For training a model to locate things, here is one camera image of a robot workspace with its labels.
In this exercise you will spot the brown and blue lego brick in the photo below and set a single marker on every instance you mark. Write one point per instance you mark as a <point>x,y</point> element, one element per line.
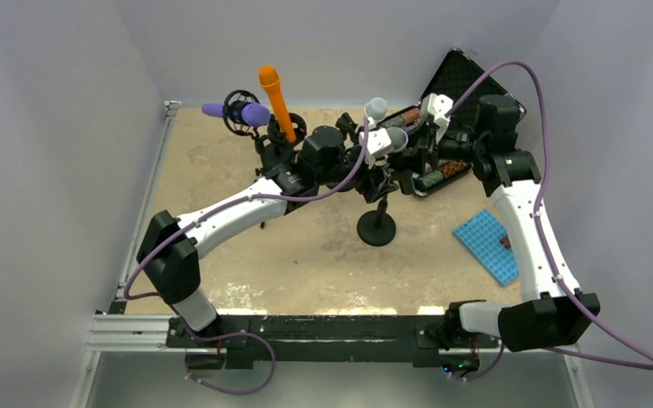
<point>505,242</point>

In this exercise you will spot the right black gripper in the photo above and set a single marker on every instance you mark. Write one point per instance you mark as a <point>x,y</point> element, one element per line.
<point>423,147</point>

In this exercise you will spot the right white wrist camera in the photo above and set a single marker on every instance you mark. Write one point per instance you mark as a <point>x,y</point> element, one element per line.
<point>434,111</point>

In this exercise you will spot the black poker chip case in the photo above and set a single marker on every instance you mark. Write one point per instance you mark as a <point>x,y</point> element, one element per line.
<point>461,112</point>

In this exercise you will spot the black silver-mesh microphone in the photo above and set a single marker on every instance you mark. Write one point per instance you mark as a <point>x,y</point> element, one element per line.
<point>398,138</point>

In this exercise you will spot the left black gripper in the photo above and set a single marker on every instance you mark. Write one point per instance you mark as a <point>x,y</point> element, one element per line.
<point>373,191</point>

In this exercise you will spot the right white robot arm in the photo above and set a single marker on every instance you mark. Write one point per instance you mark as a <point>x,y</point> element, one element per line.
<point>553,311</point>

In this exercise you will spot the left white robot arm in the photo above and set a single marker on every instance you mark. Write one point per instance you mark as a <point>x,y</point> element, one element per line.
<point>173,246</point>

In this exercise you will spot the black clip stand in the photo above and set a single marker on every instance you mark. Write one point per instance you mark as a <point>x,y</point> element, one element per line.
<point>377,228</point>
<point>349,131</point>

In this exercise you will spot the orange microphone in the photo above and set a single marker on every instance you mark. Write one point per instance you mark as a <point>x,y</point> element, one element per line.
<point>270,82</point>

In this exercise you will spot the purple microphone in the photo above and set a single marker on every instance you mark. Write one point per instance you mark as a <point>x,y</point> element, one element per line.
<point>251,114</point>

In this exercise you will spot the white microphone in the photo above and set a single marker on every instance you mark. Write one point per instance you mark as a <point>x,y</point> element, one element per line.
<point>374,112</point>

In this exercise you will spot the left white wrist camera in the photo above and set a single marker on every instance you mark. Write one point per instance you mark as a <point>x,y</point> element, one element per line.
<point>378,145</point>

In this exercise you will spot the round-base shock-mount stand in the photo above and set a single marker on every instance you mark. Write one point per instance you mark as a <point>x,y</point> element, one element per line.
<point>275,149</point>

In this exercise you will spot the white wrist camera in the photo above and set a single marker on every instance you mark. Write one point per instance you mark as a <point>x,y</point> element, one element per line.
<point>378,145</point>
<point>434,111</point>

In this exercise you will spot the blue lego baseplate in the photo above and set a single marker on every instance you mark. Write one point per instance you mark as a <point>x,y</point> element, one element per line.
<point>483,237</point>

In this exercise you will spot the black tripod shock-mount stand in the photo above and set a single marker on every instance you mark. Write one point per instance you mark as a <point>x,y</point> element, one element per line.
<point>285,176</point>

